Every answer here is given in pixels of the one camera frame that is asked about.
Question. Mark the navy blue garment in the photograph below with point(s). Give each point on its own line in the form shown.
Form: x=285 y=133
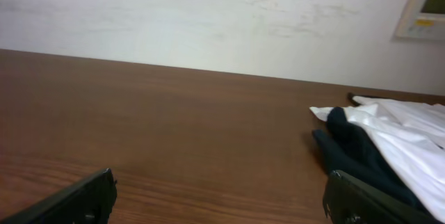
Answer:
x=347 y=147

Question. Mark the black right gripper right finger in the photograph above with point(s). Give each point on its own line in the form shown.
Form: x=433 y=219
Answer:
x=348 y=200

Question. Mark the white printed t-shirt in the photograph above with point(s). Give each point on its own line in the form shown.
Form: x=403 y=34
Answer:
x=410 y=137

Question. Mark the white wall control panel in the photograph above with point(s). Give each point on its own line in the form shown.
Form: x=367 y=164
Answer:
x=422 y=19

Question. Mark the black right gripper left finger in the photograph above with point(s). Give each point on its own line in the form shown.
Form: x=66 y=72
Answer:
x=88 y=201

